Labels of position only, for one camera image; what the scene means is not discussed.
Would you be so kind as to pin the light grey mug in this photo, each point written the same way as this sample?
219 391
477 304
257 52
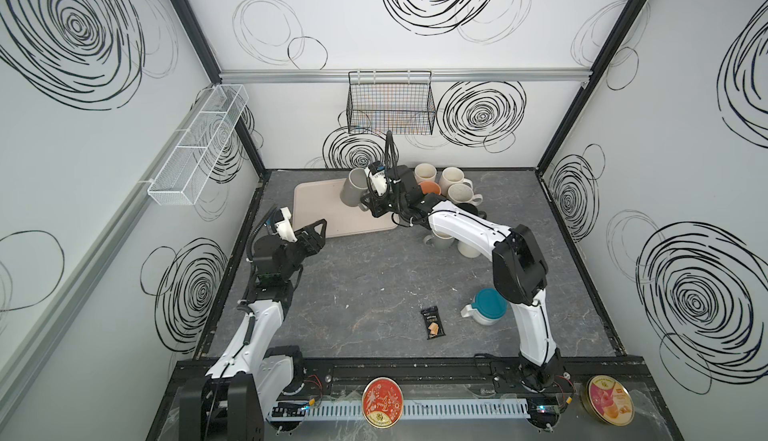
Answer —
438 241

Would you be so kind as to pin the red round tin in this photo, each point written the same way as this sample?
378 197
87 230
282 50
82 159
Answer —
382 403

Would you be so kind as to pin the pink mug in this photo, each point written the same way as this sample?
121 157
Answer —
425 172

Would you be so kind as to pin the black mug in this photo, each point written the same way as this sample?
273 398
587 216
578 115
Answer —
472 209

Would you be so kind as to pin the wide cream white mug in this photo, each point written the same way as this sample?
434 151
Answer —
467 250

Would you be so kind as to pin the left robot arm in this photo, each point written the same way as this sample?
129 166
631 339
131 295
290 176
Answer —
236 394

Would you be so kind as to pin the teal lidded white mug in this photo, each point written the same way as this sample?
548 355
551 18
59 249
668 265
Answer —
487 308

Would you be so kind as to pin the black wire basket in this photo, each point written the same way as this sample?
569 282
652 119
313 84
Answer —
398 101

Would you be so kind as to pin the tall dark grey mug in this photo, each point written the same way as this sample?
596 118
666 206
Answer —
354 188

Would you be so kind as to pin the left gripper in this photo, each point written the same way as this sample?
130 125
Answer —
299 240

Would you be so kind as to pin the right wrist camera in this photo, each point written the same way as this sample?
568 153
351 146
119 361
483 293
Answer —
377 179

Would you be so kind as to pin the cream and orange mug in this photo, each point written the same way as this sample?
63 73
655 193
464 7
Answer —
429 187

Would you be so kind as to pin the white mesh wall shelf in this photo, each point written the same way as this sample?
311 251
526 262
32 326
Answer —
185 173

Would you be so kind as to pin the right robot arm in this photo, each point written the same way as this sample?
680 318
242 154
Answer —
518 267

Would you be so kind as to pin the black snack packet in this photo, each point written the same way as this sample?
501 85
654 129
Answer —
433 323

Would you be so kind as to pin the beige serving tray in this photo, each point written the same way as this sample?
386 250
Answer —
318 200

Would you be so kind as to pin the pink yellow round tin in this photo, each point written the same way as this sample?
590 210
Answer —
606 399

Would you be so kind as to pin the large white mug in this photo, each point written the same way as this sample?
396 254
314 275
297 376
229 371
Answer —
451 176

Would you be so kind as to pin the cream speckled mug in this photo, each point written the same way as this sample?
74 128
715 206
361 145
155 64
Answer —
461 193

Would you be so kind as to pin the white slotted cable duct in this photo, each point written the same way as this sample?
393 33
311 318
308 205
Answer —
435 409

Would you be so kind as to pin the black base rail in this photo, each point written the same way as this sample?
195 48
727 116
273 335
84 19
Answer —
502 373

